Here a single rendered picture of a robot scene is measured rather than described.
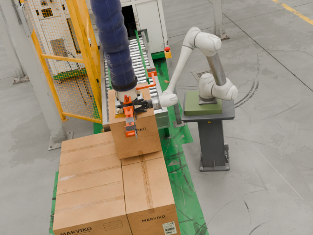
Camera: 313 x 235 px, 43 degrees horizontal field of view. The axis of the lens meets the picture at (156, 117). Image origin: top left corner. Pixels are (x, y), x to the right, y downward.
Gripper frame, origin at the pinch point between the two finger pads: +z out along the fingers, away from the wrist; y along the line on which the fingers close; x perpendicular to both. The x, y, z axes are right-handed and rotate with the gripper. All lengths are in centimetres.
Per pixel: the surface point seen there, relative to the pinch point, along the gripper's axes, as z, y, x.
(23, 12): 89, -56, 133
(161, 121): -28, 66, 67
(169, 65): -51, 31, 123
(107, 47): 6, -49, 18
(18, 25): 99, -42, 137
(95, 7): 8, -82, 20
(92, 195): 46, 61, -27
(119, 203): 23, 61, -45
